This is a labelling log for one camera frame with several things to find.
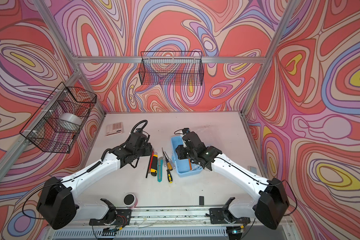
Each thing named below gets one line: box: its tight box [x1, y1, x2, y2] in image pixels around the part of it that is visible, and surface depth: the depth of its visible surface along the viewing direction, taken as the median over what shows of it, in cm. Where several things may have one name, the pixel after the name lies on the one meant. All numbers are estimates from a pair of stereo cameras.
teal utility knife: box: [157, 156, 164, 183], surface depth 91 cm
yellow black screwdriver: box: [166, 169, 173, 184], surface depth 87 cm
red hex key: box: [145, 150, 155, 179], surface depth 94 cm
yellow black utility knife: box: [150, 152, 159, 177], surface depth 92 cm
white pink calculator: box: [105, 122, 123, 137], surface depth 110 cm
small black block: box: [199, 196, 205, 206], surface depth 80 cm
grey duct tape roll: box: [58, 112, 84, 132], surface depth 74 cm
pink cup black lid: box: [123, 193, 138, 209], surface depth 76 cm
